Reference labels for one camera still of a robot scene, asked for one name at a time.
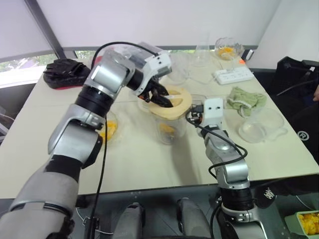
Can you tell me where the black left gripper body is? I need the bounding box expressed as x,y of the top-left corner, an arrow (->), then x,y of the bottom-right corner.
139,79 -> 163,103

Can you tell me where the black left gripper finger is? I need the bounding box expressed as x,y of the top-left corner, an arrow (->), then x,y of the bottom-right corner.
149,93 -> 174,109
155,83 -> 171,98

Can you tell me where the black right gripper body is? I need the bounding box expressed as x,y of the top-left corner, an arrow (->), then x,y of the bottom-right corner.
191,109 -> 206,124

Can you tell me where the clear blender jar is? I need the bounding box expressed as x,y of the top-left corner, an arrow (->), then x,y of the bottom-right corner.
149,94 -> 203,145

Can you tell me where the beige blender lid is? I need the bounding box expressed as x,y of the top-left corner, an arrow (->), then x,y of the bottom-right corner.
147,85 -> 193,121

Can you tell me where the small glass bowl with fruit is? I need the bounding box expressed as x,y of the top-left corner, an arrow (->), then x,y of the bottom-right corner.
214,37 -> 245,61

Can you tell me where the green container with yellow food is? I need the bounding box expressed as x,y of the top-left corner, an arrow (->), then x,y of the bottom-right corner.
284,210 -> 319,237

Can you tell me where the white power strip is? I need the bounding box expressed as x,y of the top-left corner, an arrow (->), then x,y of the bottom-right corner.
211,67 -> 254,86

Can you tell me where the green cloth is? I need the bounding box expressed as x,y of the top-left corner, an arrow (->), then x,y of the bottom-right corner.
225,86 -> 268,118

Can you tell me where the clear glass flask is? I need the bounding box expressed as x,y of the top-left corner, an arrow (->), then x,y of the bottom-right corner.
191,34 -> 213,67

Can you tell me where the wavy glass bowl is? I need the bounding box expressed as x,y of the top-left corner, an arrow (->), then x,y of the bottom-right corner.
98,111 -> 121,149

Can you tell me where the black padded glove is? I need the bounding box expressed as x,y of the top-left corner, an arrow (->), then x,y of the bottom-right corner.
42,58 -> 92,90

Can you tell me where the grey rounded robot leg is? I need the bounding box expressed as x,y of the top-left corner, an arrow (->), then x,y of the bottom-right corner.
176,198 -> 208,239
116,202 -> 146,239

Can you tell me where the black bag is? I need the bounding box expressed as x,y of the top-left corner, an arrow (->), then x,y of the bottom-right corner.
275,55 -> 319,98

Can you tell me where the black shoe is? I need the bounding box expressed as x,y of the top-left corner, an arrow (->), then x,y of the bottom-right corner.
256,185 -> 278,209

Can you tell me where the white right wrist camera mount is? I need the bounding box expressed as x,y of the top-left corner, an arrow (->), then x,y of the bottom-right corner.
202,98 -> 224,125

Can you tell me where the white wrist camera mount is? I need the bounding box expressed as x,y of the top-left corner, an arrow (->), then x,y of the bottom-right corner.
202,98 -> 224,125
130,52 -> 173,98

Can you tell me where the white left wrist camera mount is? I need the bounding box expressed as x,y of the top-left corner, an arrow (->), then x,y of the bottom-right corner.
130,52 -> 173,98

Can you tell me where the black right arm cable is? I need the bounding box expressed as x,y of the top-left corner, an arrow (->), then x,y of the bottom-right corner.
187,116 -> 249,180

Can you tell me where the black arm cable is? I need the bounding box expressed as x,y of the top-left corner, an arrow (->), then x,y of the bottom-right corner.
187,116 -> 249,180
89,41 -> 161,239

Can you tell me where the white power strip cable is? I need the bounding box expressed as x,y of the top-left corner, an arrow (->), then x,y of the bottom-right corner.
191,58 -> 238,84

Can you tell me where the clear glass cup with handle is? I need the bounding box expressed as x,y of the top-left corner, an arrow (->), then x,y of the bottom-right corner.
238,108 -> 289,144

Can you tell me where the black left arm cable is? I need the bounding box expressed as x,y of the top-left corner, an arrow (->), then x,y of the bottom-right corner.
89,41 -> 161,239

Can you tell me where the black window frame post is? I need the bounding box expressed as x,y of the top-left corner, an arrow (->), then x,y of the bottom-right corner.
24,0 -> 76,61

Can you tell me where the black table leg frame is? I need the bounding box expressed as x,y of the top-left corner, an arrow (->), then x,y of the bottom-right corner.
83,216 -> 101,239

